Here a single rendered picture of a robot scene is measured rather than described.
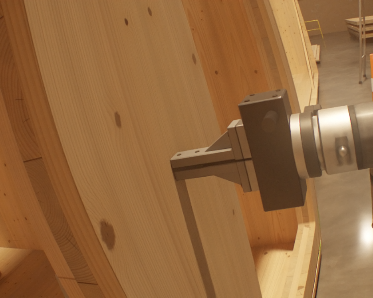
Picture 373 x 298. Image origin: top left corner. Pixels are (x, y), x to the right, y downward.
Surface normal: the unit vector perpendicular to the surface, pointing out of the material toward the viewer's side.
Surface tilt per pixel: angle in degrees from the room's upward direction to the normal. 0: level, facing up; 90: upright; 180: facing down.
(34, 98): 90
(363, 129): 62
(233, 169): 90
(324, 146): 76
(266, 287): 0
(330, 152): 87
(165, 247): 90
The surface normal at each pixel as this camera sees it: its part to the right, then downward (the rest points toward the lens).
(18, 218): -0.32, 0.36
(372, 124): -0.42, -0.24
